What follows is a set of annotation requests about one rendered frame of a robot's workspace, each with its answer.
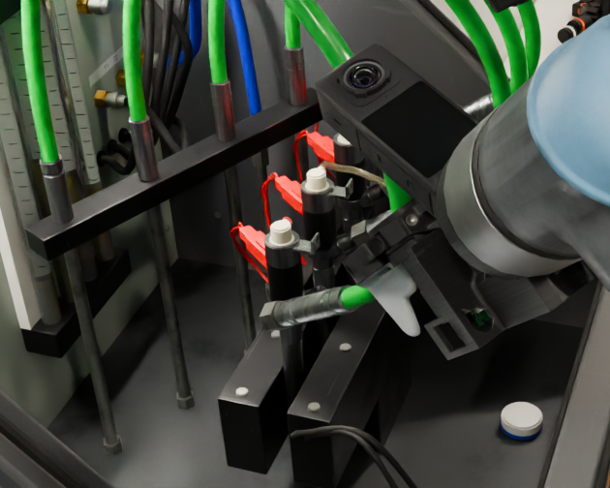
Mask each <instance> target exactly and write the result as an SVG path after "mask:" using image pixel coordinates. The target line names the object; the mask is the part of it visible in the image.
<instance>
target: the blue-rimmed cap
mask: <svg viewBox="0 0 610 488"><path fill-rule="evenodd" d="M542 425H543V423H542V413H541V411H540V409H539V408H537V407H536V406H534V405H532V404H530V403H525V402H516V403H512V404H509V405H507V406H506V407H505V408H504V409H503V411H502V417H501V428H502V430H503V432H504V433H505V434H506V435H508V436H509V437H511V438H513V439H516V440H529V439H532V438H534V437H536V436H538V435H539V434H540V432H541V430H542Z"/></svg>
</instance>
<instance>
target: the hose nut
mask: <svg viewBox="0 0 610 488"><path fill-rule="evenodd" d="M280 302H282V301H273V302H269V303H266V304H264V306H263V309H262V311H261V313H260V315H259V318H260V320H261V322H262V323H263V325H264V327H265V329H266V330H283V329H288V328H291V326H282V325H280V324H279V323H278V322H276V320H275V317H274V309H275V307H276V305H277V304H278V303H280Z"/></svg>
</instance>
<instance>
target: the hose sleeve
mask: <svg viewBox="0 0 610 488"><path fill-rule="evenodd" d="M349 287H352V286H350V285H345V286H341V287H335V288H333V289H327V290H324V291H320V292H316V293H312V294H308V295H304V296H297V297H295V298H291V299H288V300H286V301H282V302H280V303H278V304H277V305H276V307H275V309H274V317H275V320H276V322H278V323H279V324H280V325H282V326H292V325H299V324H303V323H306V322H309V321H313V320H321V319H325V318H330V317H337V316H342V315H344V314H347V313H351V312H354V311H355V310H356V309H357V308H358V307H357V308H354V309H349V308H347V307H346V306H345V305H344V304H343V301H342V293H343V291H344V290H345V289H346V288H349Z"/></svg>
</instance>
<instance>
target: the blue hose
mask: <svg viewBox="0 0 610 488"><path fill-rule="evenodd" d="M228 2H229V7H230V11H231V14H232V18H233V23H234V27H235V31H236V36H237V41H238V45H239V50H240V55H241V61H242V67H243V72H244V77H245V83H246V89H247V95H248V101H249V108H250V113H251V116H252V115H254V114H256V113H259V112H261V111H262V110H261V104H260V97H259V87H258V81H257V74H256V68H255V62H254V57H253V52H252V47H251V41H250V36H249V31H248V26H247V22H246V17H245V14H244V10H243V7H242V4H241V0H228ZM189 9H190V40H191V43H192V47H193V59H194V58H195V57H196V56H197V54H198V52H199V49H200V46H201V38H202V24H201V3H200V0H190V6H189ZM183 58H184V51H182V52H180V57H179V62H178V66H180V65H182V63H183Z"/></svg>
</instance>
